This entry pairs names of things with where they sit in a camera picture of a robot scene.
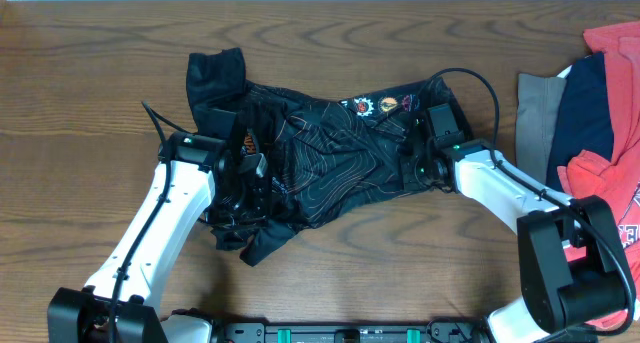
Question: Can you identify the black orange-patterned jersey shirt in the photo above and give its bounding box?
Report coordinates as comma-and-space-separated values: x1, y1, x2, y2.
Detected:
186, 48, 473, 266

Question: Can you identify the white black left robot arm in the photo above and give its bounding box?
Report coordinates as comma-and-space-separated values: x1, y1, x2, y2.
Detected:
47, 132, 267, 342

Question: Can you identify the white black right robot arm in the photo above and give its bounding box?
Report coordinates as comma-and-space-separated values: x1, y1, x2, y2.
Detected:
402, 109, 637, 342

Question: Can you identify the grey folded garment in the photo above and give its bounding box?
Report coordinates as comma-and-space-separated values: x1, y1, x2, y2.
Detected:
515, 73, 566, 183

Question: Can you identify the navy blue garment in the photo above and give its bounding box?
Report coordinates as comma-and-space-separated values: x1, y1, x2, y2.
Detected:
546, 52, 614, 191

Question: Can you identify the red t-shirt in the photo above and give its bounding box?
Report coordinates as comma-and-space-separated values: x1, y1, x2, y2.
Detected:
556, 20, 640, 331

